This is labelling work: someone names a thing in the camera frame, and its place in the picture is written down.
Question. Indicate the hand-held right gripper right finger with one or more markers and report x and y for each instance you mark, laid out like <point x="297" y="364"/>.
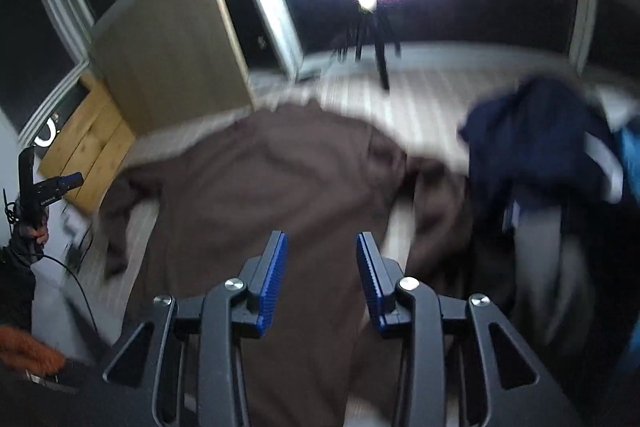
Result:
<point x="372" y="282"/>

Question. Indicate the navy blue garment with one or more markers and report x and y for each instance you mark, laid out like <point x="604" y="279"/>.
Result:
<point x="530" y="142"/>

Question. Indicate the light grey garment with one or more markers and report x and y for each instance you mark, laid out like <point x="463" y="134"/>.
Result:
<point x="542" y="257"/>

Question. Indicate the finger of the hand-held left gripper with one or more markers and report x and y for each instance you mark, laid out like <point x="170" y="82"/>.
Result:
<point x="62" y="184"/>

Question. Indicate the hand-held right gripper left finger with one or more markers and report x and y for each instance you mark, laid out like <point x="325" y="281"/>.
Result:
<point x="272" y="277"/>

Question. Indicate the white clothes hanger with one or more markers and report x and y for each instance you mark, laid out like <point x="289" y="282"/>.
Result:
<point x="607" y="169"/>

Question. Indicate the person's left forearm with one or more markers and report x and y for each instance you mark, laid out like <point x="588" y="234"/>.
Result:
<point x="15" y="287"/>

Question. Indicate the brown garment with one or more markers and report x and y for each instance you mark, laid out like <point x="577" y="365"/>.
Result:
<point x="275" y="182"/>

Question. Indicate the orange fuzzy cloth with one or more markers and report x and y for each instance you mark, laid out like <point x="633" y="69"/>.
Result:
<point x="25" y="352"/>

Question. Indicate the light wooden board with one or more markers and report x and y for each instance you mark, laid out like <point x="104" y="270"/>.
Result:
<point x="170" y="52"/>

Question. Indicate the white window frame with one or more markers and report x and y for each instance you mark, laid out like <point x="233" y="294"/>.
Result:
<point x="280" y="22"/>

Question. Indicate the black tripod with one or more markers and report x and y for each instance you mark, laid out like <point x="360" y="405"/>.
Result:
<point x="382" y="62"/>

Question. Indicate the pine plank panel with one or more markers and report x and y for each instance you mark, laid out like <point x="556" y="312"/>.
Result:
<point x="95" y="142"/>

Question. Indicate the pink plaid blanket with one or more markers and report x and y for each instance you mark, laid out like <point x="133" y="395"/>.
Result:
<point x="430" y="107"/>

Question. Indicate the blue striped plastic bag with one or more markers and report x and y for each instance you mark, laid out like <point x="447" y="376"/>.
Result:
<point x="632" y="157"/>

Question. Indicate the person's left hand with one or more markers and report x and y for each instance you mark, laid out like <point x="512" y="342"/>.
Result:
<point x="39" y="234"/>

